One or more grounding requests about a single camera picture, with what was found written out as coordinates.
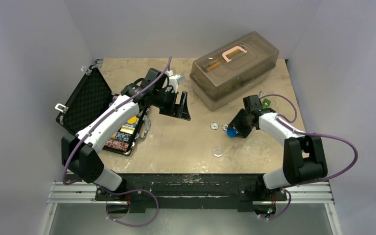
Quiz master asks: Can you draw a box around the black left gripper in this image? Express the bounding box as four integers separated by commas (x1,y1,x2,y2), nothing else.
152,89,189,120

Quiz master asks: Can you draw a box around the blue round button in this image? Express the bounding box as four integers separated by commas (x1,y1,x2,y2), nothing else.
226,128,237,138

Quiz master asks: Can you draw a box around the yellow big blind button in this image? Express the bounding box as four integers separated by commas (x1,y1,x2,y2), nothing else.
127,116,139,125

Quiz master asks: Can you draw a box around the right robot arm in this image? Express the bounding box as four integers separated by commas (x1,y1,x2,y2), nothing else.
226,95,328,199

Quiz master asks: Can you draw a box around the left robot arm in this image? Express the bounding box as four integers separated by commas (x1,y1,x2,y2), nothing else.
61,66,190,200

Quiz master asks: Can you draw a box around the black poker set case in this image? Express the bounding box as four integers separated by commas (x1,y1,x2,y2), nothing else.
56,66,137,155

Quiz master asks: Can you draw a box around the green plastic faucet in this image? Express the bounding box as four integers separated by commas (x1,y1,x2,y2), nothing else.
262,98,271,109

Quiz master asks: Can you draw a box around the clear dealer button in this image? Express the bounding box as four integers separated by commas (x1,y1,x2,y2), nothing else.
212,147,224,158

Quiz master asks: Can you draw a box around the blue playing card deck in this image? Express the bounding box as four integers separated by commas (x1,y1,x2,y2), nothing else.
122,122,138,129

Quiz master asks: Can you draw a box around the translucent brown tool box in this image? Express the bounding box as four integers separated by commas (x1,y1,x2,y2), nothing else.
189,31,279,111

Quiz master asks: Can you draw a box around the hammer inside tool box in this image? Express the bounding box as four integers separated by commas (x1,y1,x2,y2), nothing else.
202,59,226,72

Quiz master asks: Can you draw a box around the yellow blue chip row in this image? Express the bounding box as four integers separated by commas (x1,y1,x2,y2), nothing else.
110,126,136,142

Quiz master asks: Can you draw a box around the red white chip row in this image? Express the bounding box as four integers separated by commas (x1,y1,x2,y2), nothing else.
104,139,131,153

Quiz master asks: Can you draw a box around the silver case handle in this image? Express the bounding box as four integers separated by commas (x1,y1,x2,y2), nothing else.
135,108,151,140

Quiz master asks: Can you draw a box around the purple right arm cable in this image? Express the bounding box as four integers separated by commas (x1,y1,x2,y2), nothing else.
258,94,359,221

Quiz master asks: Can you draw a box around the pink tool box handle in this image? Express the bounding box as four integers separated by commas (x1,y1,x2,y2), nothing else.
221,46,247,63

